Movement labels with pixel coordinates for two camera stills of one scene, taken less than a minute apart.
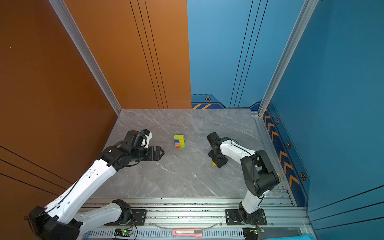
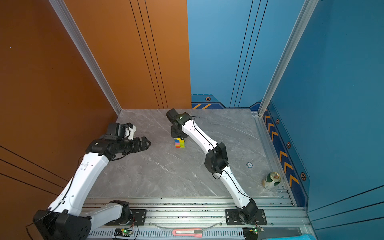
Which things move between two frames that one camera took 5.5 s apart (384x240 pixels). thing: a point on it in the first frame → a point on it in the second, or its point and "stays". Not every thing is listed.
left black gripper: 152,156 → 138,147
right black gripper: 218,163 → 174,136
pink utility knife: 192,232 stays
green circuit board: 125,232 stays
